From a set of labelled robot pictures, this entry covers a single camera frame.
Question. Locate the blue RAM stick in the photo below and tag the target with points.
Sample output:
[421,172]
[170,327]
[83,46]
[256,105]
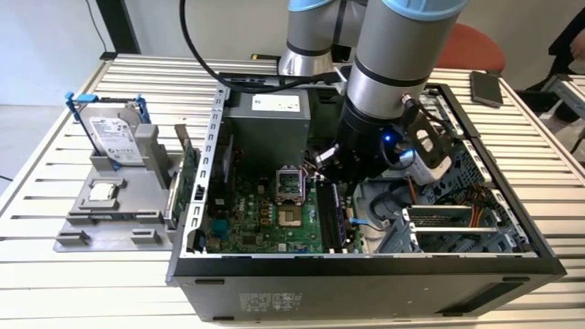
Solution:
[337,219]
[113,217]

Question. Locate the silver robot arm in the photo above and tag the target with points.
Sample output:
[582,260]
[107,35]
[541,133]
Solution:
[397,51]

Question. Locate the black RAM slot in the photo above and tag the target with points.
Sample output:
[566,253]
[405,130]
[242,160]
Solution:
[328,216]
[321,216]

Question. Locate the grey power supply unit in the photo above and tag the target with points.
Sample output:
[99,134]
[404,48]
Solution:
[269,137]

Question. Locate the grey metal drive cage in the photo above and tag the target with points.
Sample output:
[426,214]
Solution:
[438,212]

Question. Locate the CPU socket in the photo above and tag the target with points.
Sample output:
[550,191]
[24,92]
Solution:
[290,216]

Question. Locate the green motherboard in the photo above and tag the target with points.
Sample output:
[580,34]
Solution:
[297,240]

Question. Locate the dark flat phone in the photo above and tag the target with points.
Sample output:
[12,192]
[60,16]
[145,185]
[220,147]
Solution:
[486,89]

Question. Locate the small black yellow connector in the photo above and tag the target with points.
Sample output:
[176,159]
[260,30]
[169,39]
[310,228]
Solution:
[262,57]

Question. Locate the red office chair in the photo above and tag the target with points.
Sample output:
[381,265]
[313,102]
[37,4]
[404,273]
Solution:
[474,48]

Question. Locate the green graphics card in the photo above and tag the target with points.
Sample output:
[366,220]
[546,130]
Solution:
[186,164]

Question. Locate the black open PC case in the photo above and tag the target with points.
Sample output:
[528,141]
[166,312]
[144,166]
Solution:
[320,294]

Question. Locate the aluminium side table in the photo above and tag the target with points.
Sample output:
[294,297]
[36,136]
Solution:
[564,84]

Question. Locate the grey parts rack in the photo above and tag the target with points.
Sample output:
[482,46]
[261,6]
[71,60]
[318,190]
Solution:
[137,195]

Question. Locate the hard disk in blue carrier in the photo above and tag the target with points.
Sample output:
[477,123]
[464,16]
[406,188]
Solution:
[109,137]

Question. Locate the silver CPU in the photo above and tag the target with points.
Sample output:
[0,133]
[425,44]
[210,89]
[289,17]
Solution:
[103,192]

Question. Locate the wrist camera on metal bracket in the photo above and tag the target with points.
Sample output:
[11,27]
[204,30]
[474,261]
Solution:
[325,156]

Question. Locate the black vertical post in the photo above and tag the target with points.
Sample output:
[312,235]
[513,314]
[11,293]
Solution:
[121,27]

